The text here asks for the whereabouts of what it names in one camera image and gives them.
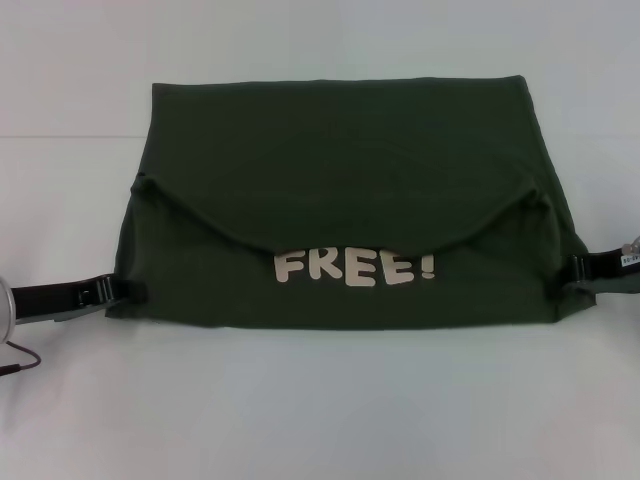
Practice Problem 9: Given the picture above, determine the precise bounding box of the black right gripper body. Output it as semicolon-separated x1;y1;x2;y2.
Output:
578;248;640;297

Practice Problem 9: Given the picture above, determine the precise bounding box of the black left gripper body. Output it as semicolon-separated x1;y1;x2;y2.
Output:
9;277;119;325

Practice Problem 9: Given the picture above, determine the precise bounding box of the dark green t-shirt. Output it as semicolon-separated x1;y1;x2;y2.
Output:
103;74;599;337

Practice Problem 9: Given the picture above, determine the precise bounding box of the left gripper cable with plug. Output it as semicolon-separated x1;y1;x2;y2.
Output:
0;339;42;376

